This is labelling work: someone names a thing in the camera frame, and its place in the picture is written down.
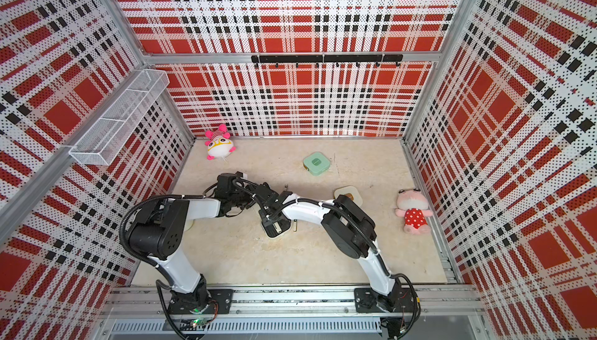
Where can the pink frog plush red dress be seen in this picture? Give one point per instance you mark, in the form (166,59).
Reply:
(414,208)

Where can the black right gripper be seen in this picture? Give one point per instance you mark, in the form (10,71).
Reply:
(262,212)

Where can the black wall hook rail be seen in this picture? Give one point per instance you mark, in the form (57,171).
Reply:
(327,58)

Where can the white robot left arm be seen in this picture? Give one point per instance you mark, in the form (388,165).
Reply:
(152,232)

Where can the cream manicure case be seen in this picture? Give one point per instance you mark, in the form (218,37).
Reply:
(351,192)
(275,228)

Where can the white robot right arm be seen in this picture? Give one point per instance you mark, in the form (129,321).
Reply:
(353,233)

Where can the mint green manicure case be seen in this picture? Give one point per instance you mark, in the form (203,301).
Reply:
(316,164)

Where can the white wire mesh shelf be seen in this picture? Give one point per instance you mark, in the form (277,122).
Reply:
(103,141)

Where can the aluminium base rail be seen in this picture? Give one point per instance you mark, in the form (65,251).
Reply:
(429,311)

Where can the pink white owl plush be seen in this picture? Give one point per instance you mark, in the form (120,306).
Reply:
(219,144)

